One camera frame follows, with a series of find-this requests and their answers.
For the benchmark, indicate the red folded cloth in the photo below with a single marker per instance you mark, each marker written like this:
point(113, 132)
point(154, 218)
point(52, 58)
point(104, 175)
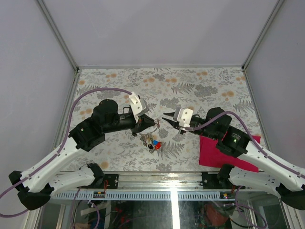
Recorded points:
point(210, 156)

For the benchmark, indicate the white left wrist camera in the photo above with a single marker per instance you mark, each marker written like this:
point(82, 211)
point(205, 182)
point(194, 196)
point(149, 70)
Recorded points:
point(138, 106)

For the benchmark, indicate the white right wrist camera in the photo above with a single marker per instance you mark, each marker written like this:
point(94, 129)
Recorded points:
point(183, 116)

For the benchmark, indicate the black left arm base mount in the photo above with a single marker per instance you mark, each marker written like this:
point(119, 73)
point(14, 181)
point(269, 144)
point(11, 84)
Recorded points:
point(104, 180)

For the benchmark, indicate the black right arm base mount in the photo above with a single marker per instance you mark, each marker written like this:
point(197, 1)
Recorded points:
point(221, 179)

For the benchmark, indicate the red tagged key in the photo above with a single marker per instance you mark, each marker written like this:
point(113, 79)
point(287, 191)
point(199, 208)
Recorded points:
point(153, 148)

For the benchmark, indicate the floral patterned table mat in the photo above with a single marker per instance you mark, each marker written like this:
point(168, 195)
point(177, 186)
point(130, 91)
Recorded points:
point(164, 89)

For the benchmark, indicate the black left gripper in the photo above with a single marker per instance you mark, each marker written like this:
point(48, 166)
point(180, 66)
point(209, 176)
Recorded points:
point(143, 122)

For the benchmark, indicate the large metal keyring with clips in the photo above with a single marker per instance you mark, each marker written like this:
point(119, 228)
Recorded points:
point(147, 139)

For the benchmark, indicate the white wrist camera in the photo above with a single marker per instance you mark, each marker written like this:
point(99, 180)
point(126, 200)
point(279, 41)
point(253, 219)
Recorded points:
point(138, 106)
point(183, 116)

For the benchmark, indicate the grey slotted cable duct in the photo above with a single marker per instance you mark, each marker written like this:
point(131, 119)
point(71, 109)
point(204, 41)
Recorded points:
point(138, 195)

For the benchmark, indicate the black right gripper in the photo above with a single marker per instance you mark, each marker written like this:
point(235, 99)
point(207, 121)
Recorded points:
point(176, 125)

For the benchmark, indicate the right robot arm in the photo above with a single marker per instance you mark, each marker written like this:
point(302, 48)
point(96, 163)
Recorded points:
point(277, 176)

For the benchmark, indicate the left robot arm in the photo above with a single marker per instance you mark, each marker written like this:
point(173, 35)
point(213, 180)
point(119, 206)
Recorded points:
point(38, 184)

